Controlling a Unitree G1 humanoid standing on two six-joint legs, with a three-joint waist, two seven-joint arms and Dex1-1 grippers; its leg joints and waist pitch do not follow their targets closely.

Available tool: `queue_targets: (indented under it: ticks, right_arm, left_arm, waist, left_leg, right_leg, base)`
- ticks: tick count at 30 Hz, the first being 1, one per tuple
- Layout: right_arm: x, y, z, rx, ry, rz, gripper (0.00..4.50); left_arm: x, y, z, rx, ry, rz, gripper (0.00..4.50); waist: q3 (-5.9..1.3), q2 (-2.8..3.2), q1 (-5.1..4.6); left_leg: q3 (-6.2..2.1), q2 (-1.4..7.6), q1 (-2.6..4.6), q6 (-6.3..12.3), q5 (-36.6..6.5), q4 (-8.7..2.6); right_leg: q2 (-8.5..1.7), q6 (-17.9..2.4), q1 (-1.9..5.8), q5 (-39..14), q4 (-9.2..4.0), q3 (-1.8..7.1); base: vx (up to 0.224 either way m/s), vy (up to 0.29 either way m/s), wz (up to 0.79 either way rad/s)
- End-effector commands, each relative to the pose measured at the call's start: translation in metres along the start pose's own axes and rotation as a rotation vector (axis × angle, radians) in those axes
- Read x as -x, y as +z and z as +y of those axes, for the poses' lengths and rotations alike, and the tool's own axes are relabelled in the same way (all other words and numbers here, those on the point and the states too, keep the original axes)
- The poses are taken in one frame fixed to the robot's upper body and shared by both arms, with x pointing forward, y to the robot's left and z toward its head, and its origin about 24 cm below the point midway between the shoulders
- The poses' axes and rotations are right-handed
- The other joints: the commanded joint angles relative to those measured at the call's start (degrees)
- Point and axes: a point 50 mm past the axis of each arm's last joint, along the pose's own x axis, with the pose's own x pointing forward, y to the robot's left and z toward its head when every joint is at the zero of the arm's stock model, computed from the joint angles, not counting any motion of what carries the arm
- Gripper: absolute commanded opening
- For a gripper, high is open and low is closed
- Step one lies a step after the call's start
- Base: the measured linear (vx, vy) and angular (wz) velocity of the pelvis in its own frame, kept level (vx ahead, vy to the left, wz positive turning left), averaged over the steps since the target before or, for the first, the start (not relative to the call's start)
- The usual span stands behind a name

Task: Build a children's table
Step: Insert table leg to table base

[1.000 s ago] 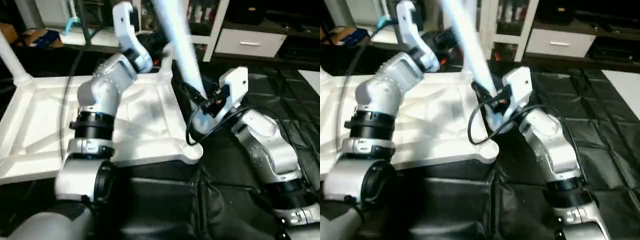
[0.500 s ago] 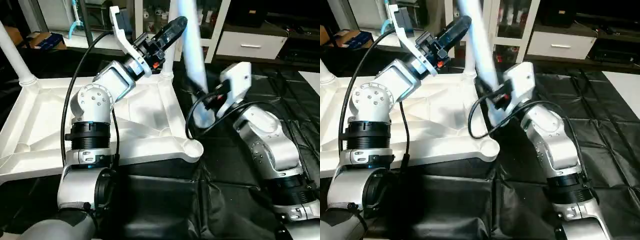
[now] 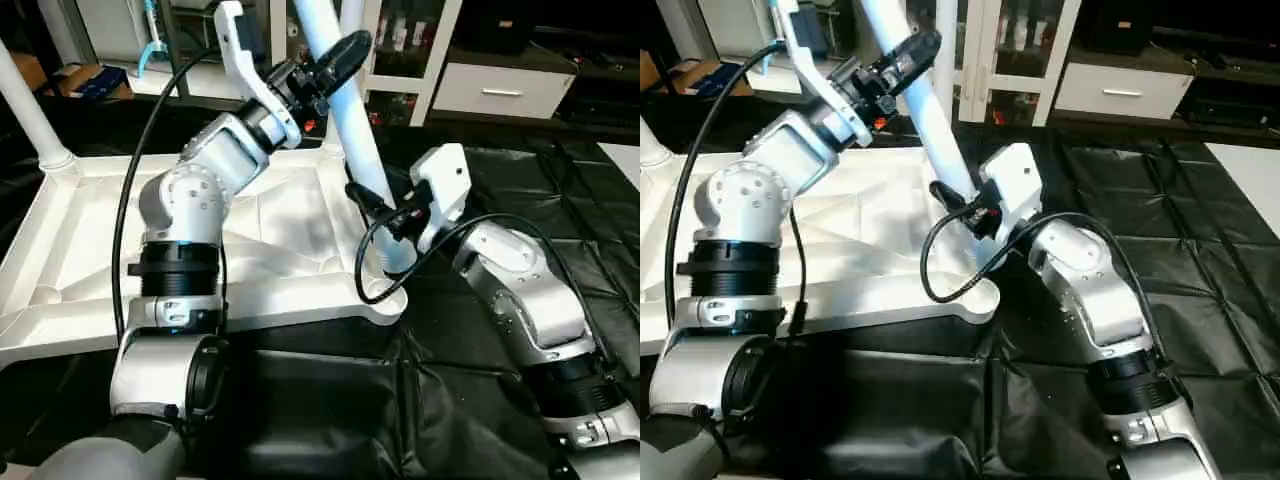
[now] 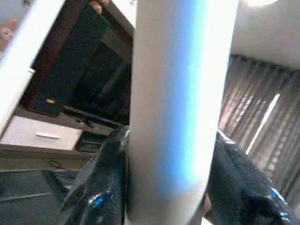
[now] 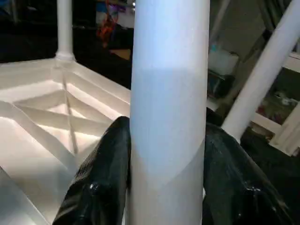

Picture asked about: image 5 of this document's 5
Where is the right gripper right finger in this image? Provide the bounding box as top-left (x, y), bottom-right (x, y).
top-left (202, 122), bottom-right (300, 225)

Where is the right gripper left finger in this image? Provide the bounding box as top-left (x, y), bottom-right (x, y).
top-left (52, 116), bottom-right (132, 225)

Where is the white plastic table top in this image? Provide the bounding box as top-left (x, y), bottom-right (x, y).
top-left (0, 57), bottom-right (133, 225)

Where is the white glass door cabinet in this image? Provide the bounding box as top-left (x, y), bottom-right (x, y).
top-left (253, 51), bottom-right (300, 157)

